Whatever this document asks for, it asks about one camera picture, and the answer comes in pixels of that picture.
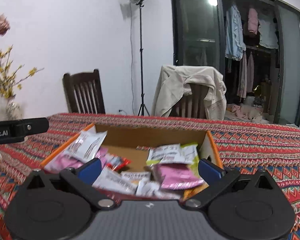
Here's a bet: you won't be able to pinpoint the white floral ceramic vase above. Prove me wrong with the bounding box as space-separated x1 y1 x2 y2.
5 98 23 120

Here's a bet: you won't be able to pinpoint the silver snack packet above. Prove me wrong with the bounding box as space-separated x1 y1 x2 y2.
92 167 137 195

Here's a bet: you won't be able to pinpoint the white printed snack packet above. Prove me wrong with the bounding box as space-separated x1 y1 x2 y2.
64 131 107 163

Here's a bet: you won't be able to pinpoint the red candy wrapper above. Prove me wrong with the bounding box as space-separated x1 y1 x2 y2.
105 153 131 171

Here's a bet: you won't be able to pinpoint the green white snack packet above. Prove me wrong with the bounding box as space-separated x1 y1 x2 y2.
146 143 199 165

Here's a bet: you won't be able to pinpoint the pink snack packet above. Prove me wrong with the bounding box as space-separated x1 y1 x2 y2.
153 164 205 190

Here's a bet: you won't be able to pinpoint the yellow blossom branches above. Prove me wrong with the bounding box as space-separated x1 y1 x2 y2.
0 46 44 99

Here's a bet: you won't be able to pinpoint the orange cardboard snack box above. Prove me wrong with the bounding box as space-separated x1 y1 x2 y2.
40 124 222 199

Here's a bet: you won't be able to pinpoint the red patterned tablecloth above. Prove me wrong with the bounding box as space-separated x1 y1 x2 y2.
0 113 300 239

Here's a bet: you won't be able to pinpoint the chair under beige jacket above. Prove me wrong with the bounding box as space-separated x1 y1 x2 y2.
170 83 209 119

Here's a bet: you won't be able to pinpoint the dark wooden chair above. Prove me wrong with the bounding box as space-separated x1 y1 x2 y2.
62 69 106 114

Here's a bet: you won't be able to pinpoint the beige jacket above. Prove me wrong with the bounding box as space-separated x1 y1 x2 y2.
151 65 226 120

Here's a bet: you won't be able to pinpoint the light blue hanging shirt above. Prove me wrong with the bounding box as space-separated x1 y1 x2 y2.
225 2 246 61

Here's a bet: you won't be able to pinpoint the black framed sliding glass door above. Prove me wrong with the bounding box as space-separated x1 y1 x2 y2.
172 0 300 126

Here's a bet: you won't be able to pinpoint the white hanging top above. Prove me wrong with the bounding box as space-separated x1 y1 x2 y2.
258 13 279 49

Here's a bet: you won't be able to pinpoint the pink hanging garment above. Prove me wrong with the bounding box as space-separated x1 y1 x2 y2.
247 8 258 35

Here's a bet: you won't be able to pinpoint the studio light on stand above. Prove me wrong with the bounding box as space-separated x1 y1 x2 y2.
127 0 149 116

